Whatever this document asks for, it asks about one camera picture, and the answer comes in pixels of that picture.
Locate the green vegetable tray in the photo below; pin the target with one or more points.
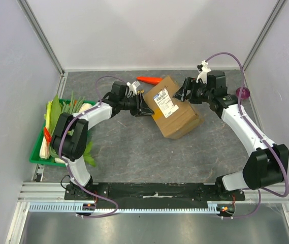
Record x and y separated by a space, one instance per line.
69 136

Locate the green beans bunch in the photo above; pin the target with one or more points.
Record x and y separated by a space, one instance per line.
73 106

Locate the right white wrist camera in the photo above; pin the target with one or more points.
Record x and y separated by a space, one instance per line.
203 70

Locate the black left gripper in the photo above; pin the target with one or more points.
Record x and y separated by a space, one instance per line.
139 100

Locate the red chili pepper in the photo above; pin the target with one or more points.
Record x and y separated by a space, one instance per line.
46 135

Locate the purple red onion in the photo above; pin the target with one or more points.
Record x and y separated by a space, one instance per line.
245 93

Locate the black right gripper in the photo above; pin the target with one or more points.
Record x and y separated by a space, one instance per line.
191 90

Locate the orange toy carrot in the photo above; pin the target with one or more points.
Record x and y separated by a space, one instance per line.
150 80

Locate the green leaf beside tray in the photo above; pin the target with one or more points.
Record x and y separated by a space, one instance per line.
88 159

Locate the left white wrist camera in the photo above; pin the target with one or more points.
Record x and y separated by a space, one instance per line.
132 88

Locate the grey slotted cable duct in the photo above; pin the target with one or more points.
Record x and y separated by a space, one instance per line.
209 208

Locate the brown cardboard express box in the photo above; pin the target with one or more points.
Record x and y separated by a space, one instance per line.
173 117

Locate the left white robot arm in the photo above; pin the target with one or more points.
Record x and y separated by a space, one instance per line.
104 109

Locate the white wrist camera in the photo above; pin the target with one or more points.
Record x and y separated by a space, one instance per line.
132 88
203 70

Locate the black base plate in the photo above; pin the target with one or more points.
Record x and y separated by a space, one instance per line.
188 190

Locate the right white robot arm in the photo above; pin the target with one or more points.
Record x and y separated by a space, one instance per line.
267 163

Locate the green leafy vegetable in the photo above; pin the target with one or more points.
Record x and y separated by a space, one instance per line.
53 110

